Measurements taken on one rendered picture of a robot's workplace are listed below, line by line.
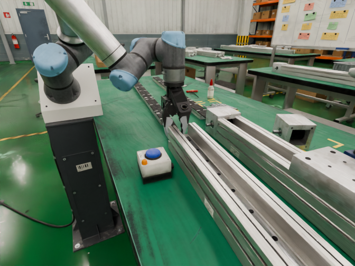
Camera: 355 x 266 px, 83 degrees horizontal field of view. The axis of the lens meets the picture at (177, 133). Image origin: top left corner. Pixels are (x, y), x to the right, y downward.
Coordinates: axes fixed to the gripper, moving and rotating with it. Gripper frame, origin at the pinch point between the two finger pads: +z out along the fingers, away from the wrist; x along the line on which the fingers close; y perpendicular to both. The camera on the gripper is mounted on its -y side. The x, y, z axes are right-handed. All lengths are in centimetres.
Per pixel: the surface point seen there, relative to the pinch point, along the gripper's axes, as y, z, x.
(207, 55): 277, -1, -159
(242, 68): 221, 17, -195
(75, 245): 28, 78, 53
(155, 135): 5.4, 1.5, 7.0
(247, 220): -46.2, -7.0, 4.0
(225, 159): -29.5, -6.9, -2.4
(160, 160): -21.0, -4.5, 11.8
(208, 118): 1.1, -4.5, -14.0
